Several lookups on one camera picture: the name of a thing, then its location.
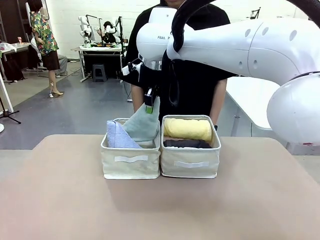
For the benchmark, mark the teal triangle towel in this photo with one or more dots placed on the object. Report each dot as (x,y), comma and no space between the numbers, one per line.
(142,127)

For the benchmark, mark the white table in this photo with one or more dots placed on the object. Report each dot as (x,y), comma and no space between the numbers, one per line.
(250,100)

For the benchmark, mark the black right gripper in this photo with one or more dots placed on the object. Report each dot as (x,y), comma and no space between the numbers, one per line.
(151,78)

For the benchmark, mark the dark gray towel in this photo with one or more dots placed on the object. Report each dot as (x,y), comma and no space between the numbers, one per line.
(185,143)

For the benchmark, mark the white round floor base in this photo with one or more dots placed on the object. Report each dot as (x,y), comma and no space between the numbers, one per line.
(1,128)

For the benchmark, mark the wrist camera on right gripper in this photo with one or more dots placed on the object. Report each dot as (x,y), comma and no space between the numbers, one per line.
(132,67)

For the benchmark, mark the background table with clutter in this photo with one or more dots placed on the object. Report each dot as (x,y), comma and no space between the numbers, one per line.
(15,47)

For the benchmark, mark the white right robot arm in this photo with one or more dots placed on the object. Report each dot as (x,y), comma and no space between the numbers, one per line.
(250,45)

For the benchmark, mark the light blue triangle towel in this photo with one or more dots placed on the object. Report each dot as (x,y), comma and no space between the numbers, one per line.
(117,137)

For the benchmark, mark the white board frame leg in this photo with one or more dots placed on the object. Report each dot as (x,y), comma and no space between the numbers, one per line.
(6,92)

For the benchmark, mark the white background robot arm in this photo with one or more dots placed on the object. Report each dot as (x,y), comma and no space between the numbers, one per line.
(111,30)
(85,27)

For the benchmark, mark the person's left forearm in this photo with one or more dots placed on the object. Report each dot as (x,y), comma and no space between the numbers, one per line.
(218,100)

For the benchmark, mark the background robot workbench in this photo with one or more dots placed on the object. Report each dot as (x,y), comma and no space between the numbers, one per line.
(100,48)

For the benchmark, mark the woman in floral shirt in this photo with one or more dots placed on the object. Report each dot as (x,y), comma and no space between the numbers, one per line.
(45,37)

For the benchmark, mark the black step stool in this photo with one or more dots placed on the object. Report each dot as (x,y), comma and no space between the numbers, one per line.
(99,72)

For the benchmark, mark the person's right forearm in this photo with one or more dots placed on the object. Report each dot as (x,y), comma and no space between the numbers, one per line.
(137,100)

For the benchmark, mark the yellow towel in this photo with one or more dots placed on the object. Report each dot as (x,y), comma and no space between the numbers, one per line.
(187,128)

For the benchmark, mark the black floor tripod stand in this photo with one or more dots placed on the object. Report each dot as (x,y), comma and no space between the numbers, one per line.
(10,113)

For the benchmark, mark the person in black shirt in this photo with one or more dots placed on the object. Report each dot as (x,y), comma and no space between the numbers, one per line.
(195,87)

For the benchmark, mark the beige fabric storage box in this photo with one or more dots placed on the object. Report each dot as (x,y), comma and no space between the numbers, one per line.
(130,170)
(190,172)

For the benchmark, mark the dark wristwatch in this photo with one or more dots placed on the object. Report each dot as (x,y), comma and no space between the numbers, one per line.
(215,127)

